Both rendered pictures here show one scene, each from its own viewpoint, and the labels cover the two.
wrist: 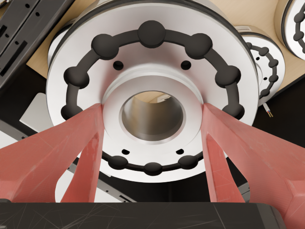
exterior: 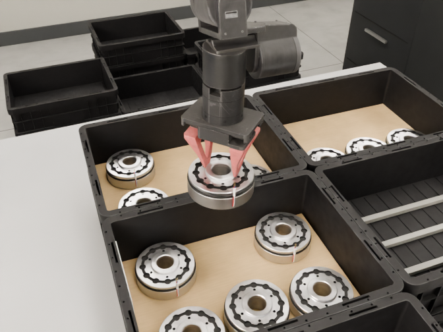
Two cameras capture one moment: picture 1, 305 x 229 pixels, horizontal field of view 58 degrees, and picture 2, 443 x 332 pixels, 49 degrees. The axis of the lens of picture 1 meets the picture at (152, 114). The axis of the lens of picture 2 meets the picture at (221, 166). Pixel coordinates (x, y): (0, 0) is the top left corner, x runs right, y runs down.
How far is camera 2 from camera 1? 0.74 m
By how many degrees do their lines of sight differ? 85
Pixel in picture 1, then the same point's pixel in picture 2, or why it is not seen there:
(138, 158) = (207, 181)
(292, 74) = not seen: outside the picture
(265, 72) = (275, 306)
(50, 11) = (182, 202)
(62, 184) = not seen: outside the picture
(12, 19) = (165, 199)
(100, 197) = not seen: outside the picture
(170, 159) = (218, 184)
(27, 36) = (165, 205)
